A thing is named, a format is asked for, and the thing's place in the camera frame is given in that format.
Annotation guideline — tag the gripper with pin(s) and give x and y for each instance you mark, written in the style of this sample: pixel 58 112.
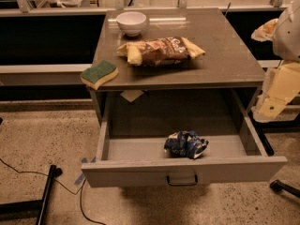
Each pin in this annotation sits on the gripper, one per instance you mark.
pixel 288 35

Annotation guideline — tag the blue chip bag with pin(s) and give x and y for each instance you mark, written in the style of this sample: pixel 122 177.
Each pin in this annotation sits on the blue chip bag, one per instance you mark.
pixel 186 144

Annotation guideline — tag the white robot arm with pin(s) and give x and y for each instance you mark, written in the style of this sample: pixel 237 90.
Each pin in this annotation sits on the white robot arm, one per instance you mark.
pixel 286 40

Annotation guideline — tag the grey cabinet counter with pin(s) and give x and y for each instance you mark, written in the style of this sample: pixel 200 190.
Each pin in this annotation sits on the grey cabinet counter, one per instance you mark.
pixel 186 65

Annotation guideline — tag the brown chip bag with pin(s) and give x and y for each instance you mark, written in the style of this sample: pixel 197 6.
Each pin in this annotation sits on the brown chip bag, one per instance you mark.
pixel 160 51

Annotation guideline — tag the paper tag under counter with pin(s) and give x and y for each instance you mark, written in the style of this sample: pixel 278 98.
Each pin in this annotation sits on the paper tag under counter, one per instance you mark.
pixel 131 95

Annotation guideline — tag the grey open drawer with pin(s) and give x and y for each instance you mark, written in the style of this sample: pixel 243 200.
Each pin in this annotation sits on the grey open drawer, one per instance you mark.
pixel 131 152

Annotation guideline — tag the white ceramic bowl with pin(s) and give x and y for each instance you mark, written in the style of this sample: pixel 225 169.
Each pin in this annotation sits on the white ceramic bowl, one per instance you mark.
pixel 131 23

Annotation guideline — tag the green yellow sponge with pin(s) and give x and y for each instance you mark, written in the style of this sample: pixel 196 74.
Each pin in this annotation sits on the green yellow sponge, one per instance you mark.
pixel 99 74

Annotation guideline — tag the blue tape on floor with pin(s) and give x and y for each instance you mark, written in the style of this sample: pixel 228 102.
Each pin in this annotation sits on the blue tape on floor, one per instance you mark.
pixel 80 178

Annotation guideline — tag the black stand leg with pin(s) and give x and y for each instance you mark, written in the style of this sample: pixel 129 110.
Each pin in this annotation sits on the black stand leg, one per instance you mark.
pixel 32 209

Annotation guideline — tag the black drawer handle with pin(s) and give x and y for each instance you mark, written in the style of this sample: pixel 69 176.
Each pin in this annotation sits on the black drawer handle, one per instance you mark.
pixel 182 184

